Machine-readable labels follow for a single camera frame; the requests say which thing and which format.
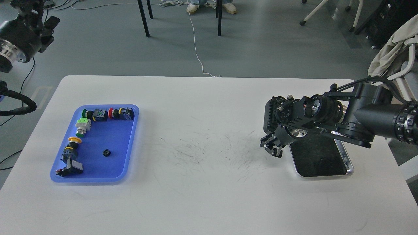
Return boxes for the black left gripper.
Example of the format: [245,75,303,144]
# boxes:
[0,0,61,73]

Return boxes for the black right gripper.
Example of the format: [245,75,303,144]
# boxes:
[260,123,308,158]

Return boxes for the black gear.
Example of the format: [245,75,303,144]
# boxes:
[103,149,111,157]

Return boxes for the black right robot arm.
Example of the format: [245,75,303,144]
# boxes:
[260,76,418,158]

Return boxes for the silver metal tray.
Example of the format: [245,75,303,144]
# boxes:
[289,129,354,179]

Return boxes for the blue plastic tray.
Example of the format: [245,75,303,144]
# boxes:
[50,104,140,183]

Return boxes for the black chair leg left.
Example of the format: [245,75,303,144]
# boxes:
[137,0,153,38]

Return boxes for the black chair leg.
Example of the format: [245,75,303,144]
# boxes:
[216,0,222,36]
[137,0,153,38]

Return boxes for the white green push button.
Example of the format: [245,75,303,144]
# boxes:
[75,117,91,137]

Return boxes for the white shoe right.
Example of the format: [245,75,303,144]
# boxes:
[222,3,237,14]

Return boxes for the white shoe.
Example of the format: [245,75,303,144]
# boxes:
[222,3,237,14]
[186,3,200,14]

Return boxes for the black chair leg right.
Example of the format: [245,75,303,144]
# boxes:
[216,0,222,36]

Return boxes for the white shoe left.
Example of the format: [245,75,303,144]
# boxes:
[186,3,200,14]

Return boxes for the beige cloth on chair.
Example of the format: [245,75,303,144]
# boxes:
[367,15,418,76]

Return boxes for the black cable on floor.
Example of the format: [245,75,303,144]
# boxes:
[0,0,79,172]

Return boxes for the green push button switch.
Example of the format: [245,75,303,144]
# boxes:
[81,109,108,121]

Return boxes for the red push button switch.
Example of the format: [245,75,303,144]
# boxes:
[108,107,135,121]

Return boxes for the yellow push button switch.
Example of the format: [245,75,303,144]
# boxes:
[61,136,82,163]

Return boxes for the white chair frame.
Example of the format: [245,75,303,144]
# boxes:
[388,38,417,101]

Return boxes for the white cable on floor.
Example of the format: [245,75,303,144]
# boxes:
[159,0,221,78]

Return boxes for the black switch with red tip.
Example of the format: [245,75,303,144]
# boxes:
[55,159,84,177]

